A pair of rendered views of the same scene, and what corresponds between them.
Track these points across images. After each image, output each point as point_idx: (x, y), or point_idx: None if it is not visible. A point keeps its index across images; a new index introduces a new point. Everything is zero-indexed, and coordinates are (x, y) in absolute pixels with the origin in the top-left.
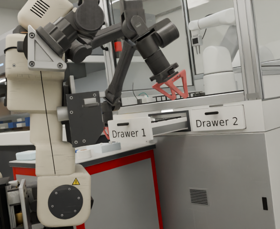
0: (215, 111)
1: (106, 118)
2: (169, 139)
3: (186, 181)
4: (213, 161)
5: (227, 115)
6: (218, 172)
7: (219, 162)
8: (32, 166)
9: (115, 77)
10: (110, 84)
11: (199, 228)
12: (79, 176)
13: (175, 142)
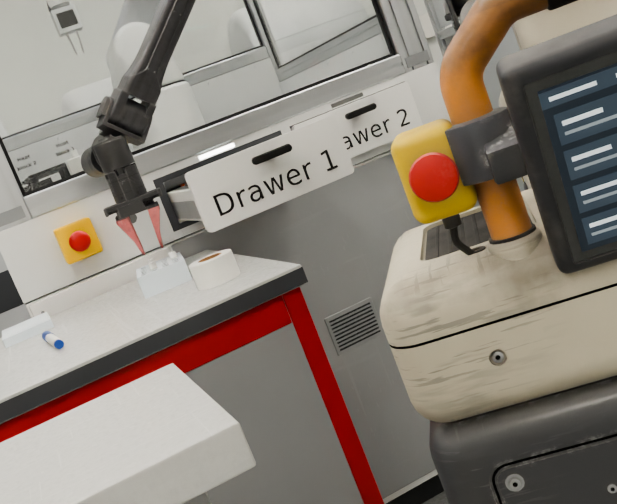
0: (355, 109)
1: (138, 185)
2: (240, 225)
3: (315, 306)
4: (371, 227)
5: (384, 111)
6: (387, 246)
7: (384, 223)
8: (67, 388)
9: (162, 42)
10: (139, 70)
11: (373, 401)
12: None
13: (261, 224)
